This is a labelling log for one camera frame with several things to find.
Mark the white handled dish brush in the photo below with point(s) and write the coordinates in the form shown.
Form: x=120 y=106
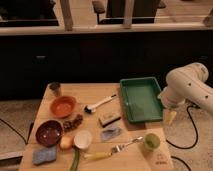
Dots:
x=92 y=108

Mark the yellow handled fork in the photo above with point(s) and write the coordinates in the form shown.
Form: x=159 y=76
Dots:
x=113 y=150

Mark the green cup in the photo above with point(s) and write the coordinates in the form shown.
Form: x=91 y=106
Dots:
x=151 y=142

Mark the blue sponge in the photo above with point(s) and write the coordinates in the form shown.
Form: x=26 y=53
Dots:
x=44 y=155

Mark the yellowish translucent gripper finger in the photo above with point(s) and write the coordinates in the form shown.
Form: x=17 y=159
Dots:
x=170 y=117

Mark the green plastic tray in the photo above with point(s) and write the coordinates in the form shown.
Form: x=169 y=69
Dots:
x=139 y=96

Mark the dark red bowl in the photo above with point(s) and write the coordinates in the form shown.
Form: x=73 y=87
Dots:
x=49 y=133

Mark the white paper cup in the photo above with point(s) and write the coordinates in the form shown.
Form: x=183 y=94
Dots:
x=82 y=139

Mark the brown dried fruit cluster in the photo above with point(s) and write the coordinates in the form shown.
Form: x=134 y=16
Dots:
x=73 y=124

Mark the green vegetable stalk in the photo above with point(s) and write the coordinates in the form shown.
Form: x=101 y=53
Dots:
x=76 y=159

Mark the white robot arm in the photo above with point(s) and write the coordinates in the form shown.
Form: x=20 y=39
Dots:
x=186 y=83

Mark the orange bowl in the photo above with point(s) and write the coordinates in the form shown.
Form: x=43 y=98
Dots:
x=62 y=106

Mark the blue grey cloth piece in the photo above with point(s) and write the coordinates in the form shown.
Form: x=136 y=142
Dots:
x=110 y=133

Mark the yellow onion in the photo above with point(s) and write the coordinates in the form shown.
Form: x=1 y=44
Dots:
x=66 y=142

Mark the tan scrub block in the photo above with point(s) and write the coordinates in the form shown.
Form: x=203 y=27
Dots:
x=108 y=118

